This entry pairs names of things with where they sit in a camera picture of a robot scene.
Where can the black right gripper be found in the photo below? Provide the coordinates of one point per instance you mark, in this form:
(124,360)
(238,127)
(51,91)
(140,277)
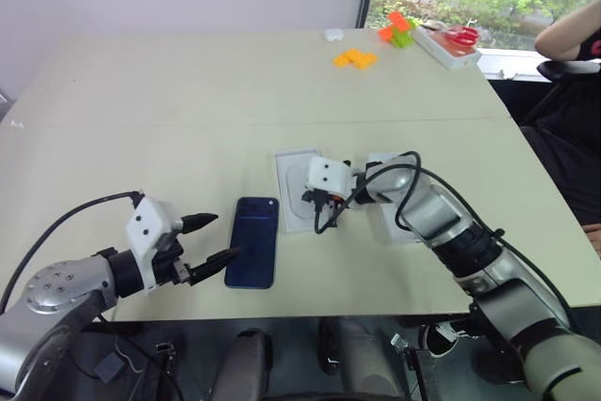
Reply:
(325,198)

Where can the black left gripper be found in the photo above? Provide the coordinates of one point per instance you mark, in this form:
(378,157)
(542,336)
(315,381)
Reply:
(166,264)

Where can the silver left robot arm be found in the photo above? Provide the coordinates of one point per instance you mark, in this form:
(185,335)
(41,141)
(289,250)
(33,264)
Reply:
(51,293)

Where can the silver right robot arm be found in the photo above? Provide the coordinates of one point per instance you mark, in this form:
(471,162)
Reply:
(488,255)

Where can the person's bare forearm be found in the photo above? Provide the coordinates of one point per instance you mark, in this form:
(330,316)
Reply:
(565,30)

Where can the white phone box base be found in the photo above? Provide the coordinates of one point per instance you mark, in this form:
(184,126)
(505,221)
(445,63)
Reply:
(290,185)

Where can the white phone box lid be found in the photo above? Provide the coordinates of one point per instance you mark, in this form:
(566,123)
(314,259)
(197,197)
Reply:
(393,227)

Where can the flat white box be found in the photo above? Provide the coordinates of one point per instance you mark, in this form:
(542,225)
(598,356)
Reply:
(446,51)

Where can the dark blue smartphone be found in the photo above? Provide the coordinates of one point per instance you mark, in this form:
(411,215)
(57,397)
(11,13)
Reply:
(251,243)

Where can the dark rounded shape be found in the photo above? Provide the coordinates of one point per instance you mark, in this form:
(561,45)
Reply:
(359,359)
(246,363)

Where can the yellow toy blocks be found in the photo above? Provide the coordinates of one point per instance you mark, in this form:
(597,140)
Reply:
(355,59)

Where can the small white earbuds case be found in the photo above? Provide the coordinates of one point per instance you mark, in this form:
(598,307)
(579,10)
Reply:
(334,35)

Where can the orange and green toy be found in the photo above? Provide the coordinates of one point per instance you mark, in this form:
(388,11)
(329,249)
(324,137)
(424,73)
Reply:
(398,30)

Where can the person's black clothed body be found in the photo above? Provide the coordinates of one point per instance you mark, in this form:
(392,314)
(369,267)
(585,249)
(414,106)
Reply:
(563,157)

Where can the black chair armrest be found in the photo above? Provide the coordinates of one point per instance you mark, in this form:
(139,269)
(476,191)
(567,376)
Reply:
(563,68)

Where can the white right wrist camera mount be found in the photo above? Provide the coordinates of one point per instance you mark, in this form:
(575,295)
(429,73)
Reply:
(328,175)

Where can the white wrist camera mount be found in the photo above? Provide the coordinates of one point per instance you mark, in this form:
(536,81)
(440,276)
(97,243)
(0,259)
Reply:
(328,175)
(148,231)

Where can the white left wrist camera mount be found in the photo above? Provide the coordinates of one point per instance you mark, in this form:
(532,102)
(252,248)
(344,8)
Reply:
(148,231)

